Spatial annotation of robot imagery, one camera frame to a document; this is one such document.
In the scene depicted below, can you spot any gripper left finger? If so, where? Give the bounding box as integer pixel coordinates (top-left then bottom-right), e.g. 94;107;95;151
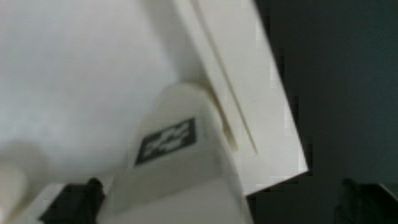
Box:
22;178;104;224

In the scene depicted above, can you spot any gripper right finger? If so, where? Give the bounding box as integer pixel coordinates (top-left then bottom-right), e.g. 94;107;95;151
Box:
333;179;398;224

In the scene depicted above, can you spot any white square tabletop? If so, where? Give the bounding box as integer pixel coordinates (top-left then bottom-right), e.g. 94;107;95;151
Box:
0;0;307;224

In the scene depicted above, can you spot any white table leg front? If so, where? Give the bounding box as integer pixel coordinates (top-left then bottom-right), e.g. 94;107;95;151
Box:
97;83;253;224

